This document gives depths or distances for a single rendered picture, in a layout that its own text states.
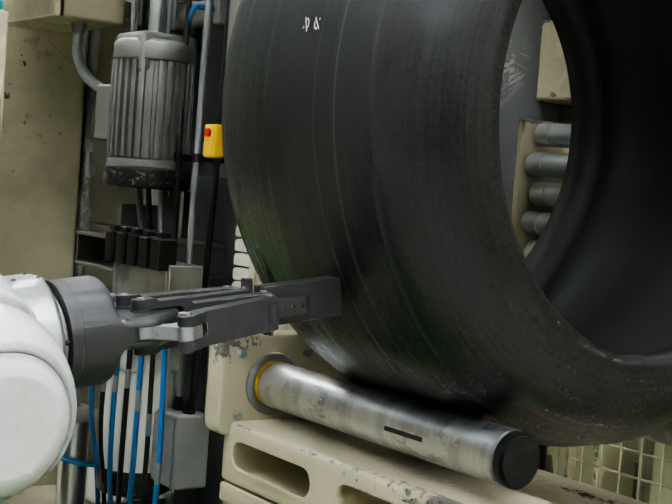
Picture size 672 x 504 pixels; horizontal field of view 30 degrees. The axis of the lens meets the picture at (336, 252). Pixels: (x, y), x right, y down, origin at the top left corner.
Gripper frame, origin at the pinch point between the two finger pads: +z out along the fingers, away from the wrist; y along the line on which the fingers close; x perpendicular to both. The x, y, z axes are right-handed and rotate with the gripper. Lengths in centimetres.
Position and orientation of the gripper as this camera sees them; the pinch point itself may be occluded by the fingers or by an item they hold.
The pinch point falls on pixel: (298, 300)
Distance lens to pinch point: 95.7
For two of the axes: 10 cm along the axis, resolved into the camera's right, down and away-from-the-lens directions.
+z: 8.1, -1.0, 5.8
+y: -5.8, -0.9, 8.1
